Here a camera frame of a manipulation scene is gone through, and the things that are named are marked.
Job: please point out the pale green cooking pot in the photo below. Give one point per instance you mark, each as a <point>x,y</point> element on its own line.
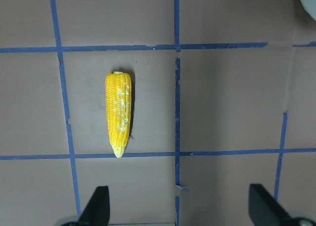
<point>310,7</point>

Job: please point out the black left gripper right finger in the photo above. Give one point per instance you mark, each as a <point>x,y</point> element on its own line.
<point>264,210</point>

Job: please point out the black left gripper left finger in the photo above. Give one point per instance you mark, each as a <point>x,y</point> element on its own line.
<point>97,211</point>

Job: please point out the yellow corn cob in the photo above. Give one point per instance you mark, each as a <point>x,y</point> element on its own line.
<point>118,100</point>

